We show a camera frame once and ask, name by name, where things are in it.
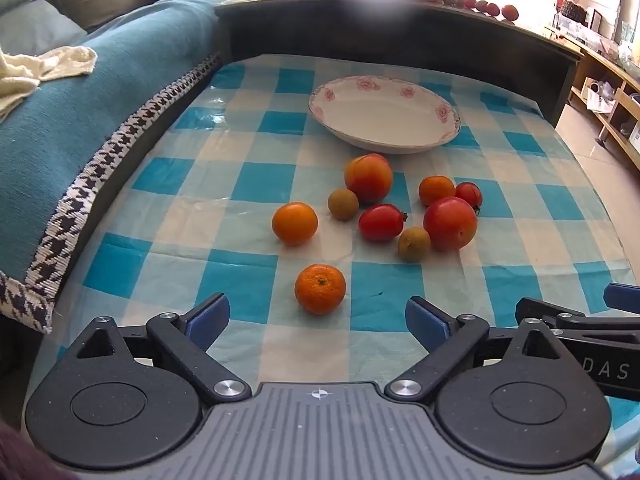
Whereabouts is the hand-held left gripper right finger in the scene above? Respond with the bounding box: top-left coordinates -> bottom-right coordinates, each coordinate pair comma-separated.
384,296 -> 578,404

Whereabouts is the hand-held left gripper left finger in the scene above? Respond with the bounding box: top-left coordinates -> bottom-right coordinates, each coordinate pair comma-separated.
64,292 -> 252,404

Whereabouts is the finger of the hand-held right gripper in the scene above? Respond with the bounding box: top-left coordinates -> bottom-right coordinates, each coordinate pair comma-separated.
515,297 -> 640,348
602,282 -> 640,312

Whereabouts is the deep red nectarine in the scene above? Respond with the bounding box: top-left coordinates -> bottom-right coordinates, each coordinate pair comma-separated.
423,196 -> 478,252

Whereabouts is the mandarin with stem mark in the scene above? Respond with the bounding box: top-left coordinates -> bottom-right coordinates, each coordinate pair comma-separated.
294,263 -> 347,316

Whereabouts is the red tomato with stem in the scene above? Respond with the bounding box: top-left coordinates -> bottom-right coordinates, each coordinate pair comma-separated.
358,203 -> 408,242

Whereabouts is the smooth orange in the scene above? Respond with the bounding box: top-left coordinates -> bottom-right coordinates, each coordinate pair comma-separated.
272,201 -> 319,246

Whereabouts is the small orange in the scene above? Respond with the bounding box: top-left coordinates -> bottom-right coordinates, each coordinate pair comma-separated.
418,175 -> 456,208

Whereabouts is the small red tomato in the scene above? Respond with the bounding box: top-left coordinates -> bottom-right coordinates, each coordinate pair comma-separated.
454,181 -> 484,217

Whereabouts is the orange-red nectarine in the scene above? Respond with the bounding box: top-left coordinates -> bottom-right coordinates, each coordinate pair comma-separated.
344,153 -> 394,204

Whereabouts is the white floral plate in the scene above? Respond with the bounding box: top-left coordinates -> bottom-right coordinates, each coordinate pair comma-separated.
307,75 -> 462,155

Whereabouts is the blue white checked tablecloth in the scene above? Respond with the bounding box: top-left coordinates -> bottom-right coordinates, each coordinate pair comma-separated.
25,52 -> 640,466

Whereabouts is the wooden shelf unit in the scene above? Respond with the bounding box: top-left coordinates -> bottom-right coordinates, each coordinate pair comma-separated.
542,22 -> 640,171

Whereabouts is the dark red cloth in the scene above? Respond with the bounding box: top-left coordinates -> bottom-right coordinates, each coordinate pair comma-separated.
0,422 -> 71,480

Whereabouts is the dark coffee table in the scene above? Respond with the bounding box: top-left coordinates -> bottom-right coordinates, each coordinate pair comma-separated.
214,0 -> 586,128

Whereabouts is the dark woven basket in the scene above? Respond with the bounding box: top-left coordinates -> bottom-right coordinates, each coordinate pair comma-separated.
556,0 -> 590,25

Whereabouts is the white knitted cloth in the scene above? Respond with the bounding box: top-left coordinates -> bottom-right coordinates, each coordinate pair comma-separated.
0,46 -> 98,121

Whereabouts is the beige sofa seat cushion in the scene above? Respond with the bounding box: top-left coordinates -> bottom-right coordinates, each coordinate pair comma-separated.
52,0 -> 168,31

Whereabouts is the large teal-grey pillow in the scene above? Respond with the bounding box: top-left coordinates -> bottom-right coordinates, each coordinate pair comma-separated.
0,0 -> 88,56

